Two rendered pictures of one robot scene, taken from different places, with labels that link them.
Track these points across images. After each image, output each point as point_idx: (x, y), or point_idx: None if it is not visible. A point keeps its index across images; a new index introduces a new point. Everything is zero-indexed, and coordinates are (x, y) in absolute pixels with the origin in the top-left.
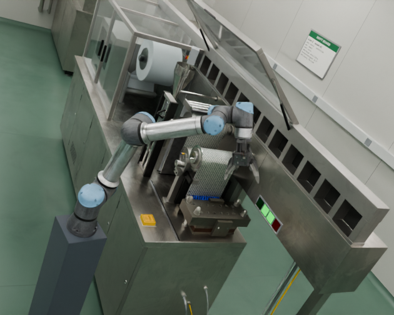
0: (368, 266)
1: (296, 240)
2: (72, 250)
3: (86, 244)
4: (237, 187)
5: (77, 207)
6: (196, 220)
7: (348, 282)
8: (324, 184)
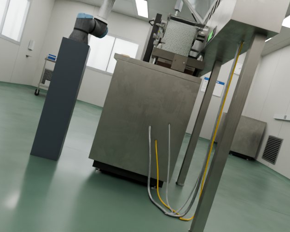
0: None
1: (222, 18)
2: (65, 44)
3: (74, 43)
4: None
5: (75, 22)
6: (157, 51)
7: (263, 12)
8: None
